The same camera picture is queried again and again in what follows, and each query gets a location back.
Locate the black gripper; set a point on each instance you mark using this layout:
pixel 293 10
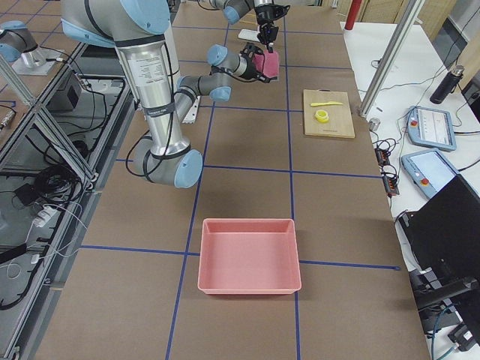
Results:
pixel 251 70
pixel 265 16

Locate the pink grey wiping cloth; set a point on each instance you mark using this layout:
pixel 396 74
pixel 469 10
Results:
pixel 267 66

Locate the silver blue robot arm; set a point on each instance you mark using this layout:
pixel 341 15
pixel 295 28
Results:
pixel 137 31
pixel 234 10

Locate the white rectangular plate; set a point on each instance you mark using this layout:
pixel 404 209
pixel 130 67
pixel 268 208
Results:
pixel 249 35

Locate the yellow lemon slices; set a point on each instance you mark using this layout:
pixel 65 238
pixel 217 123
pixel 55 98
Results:
pixel 321 116

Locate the yellow plastic knife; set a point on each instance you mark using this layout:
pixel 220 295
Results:
pixel 327 103

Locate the bamboo cutting board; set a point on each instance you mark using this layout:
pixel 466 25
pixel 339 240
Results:
pixel 340 123

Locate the red cylinder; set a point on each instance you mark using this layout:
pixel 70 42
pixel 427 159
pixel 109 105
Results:
pixel 352 14

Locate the pink plastic tray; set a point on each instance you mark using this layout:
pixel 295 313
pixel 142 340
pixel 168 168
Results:
pixel 249 256

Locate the far teach pendant tablet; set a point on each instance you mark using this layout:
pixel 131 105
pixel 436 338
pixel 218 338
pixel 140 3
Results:
pixel 431 128

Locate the teach pendant tablet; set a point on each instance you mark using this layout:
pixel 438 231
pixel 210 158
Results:
pixel 431 128
pixel 430 170

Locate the black thermos bottle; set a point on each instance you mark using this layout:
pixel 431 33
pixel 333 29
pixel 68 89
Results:
pixel 448 84

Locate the near teach pendant tablet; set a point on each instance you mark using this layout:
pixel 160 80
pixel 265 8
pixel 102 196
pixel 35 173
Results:
pixel 430 170

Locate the black monitor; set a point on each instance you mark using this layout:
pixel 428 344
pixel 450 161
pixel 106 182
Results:
pixel 444 233

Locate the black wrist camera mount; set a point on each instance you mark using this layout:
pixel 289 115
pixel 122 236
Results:
pixel 251 50

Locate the aluminium frame post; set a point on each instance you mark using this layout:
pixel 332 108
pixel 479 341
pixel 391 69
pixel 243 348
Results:
pixel 392 50

